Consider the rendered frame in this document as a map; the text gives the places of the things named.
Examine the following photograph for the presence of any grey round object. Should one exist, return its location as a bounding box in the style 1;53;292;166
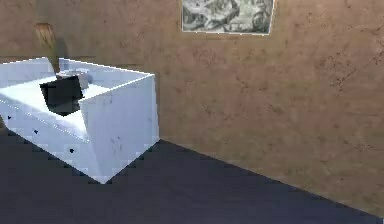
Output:
56;68;94;90

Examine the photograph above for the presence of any black box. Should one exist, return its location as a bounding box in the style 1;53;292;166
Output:
39;75;85;117

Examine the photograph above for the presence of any grey framed wall picture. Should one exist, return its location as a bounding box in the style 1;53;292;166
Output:
181;0;276;36

